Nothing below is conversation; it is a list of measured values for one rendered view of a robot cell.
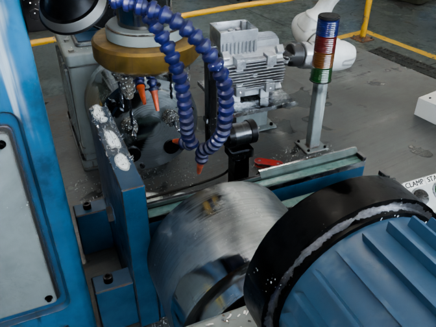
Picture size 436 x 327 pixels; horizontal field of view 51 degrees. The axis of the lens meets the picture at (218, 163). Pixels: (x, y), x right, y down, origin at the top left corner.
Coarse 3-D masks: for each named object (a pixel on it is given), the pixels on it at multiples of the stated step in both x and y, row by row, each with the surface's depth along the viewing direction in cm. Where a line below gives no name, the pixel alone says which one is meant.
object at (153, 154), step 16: (96, 80) 112; (112, 80) 106; (160, 80) 105; (96, 96) 108; (112, 96) 103; (160, 96) 107; (112, 112) 105; (128, 112) 106; (144, 112) 107; (160, 112) 109; (176, 112) 110; (128, 128) 104; (144, 128) 110; (160, 128) 111; (176, 128) 105; (128, 144) 110; (144, 144) 112; (160, 144) 114; (176, 144) 115; (144, 160) 114; (160, 160) 117
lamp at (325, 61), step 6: (318, 54) 128; (324, 54) 128; (330, 54) 128; (312, 60) 132; (318, 60) 129; (324, 60) 129; (330, 60) 129; (318, 66) 130; (324, 66) 130; (330, 66) 130
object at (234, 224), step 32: (224, 192) 69; (256, 192) 71; (160, 224) 70; (192, 224) 66; (224, 224) 64; (256, 224) 63; (160, 256) 68; (192, 256) 62; (224, 256) 60; (160, 288) 67; (192, 288) 60; (224, 288) 58; (192, 320) 59
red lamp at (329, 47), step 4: (316, 36) 127; (320, 36) 126; (336, 36) 126; (316, 40) 128; (320, 40) 126; (324, 40) 125; (328, 40) 125; (332, 40) 126; (336, 40) 127; (316, 44) 128; (320, 44) 127; (324, 44) 126; (328, 44) 126; (332, 44) 126; (316, 48) 128; (320, 48) 127; (324, 48) 127; (328, 48) 127; (332, 48) 127; (320, 52) 128; (324, 52) 127; (328, 52) 127; (332, 52) 128
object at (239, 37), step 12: (216, 24) 141; (228, 24) 144; (240, 24) 145; (216, 36) 138; (228, 36) 135; (240, 36) 137; (252, 36) 138; (228, 48) 137; (240, 48) 139; (252, 48) 140
